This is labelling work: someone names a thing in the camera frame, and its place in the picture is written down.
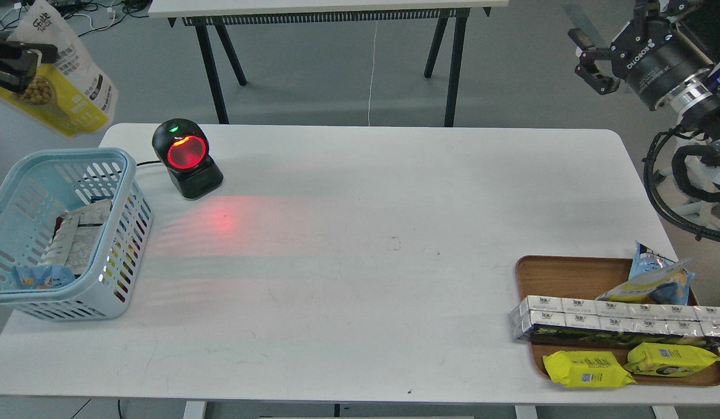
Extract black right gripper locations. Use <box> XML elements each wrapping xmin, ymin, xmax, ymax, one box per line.
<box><xmin>568</xmin><ymin>1</ymin><xmax>712</xmax><ymax>111</ymax></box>

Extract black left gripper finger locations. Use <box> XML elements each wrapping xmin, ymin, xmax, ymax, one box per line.
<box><xmin>0</xmin><ymin>31</ymin><xmax>59</xmax><ymax>73</ymax></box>
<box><xmin>0</xmin><ymin>63</ymin><xmax>37</xmax><ymax>95</ymax></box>

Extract yellow bean snack bag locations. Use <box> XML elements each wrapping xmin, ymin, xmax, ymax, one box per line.
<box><xmin>0</xmin><ymin>1</ymin><xmax>118</xmax><ymax>136</ymax></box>

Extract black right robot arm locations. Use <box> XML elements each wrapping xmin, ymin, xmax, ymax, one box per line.
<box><xmin>568</xmin><ymin>1</ymin><xmax>720</xmax><ymax>242</ymax></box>

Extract light blue plastic basket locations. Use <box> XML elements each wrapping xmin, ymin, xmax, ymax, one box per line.
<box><xmin>0</xmin><ymin>148</ymin><xmax>154</xmax><ymax>322</ymax></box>

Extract white snack bag in basket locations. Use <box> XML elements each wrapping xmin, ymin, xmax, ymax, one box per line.
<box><xmin>42</xmin><ymin>198</ymin><xmax>113</xmax><ymax>276</ymax></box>

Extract blue snack bag in basket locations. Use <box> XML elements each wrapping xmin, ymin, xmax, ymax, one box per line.
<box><xmin>9</xmin><ymin>264</ymin><xmax>76</xmax><ymax>290</ymax></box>

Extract blue snack bag on tray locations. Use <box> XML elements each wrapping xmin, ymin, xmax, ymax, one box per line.
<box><xmin>628</xmin><ymin>242</ymin><xmax>696</xmax><ymax>305</ymax></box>

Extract yellow white snack bag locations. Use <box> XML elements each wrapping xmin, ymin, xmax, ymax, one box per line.
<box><xmin>597</xmin><ymin>260</ymin><xmax>696</xmax><ymax>305</ymax></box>

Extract yellow snack pack right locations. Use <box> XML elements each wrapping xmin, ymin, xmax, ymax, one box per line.
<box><xmin>623</xmin><ymin>342</ymin><xmax>720</xmax><ymax>377</ymax></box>

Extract yellow snack pack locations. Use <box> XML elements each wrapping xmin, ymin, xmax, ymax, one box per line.
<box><xmin>623</xmin><ymin>342</ymin><xmax>720</xmax><ymax>377</ymax></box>
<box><xmin>543</xmin><ymin>350</ymin><xmax>636</xmax><ymax>388</ymax></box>

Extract yellow snack pack left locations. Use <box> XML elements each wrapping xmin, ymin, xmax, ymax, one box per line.
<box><xmin>543</xmin><ymin>350</ymin><xmax>636</xmax><ymax>388</ymax></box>

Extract white background table black legs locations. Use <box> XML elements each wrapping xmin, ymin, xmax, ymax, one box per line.
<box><xmin>148</xmin><ymin>1</ymin><xmax>508</xmax><ymax>127</ymax></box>

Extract black barcode scanner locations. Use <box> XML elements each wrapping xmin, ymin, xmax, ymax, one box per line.
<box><xmin>152</xmin><ymin>118</ymin><xmax>224</xmax><ymax>200</ymax></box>

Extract brown wooden tray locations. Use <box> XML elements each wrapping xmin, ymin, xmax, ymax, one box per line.
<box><xmin>515</xmin><ymin>255</ymin><xmax>720</xmax><ymax>387</ymax></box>

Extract white drink carton pack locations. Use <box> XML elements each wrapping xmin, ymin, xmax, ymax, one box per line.
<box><xmin>509</xmin><ymin>295</ymin><xmax>720</xmax><ymax>349</ymax></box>

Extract floor cables and adapter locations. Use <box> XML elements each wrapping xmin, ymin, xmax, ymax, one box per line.
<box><xmin>0</xmin><ymin>0</ymin><xmax>154</xmax><ymax>35</ymax></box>

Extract white hanging cable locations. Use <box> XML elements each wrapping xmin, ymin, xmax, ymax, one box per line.
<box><xmin>368</xmin><ymin>21</ymin><xmax>377</xmax><ymax>126</ymax></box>

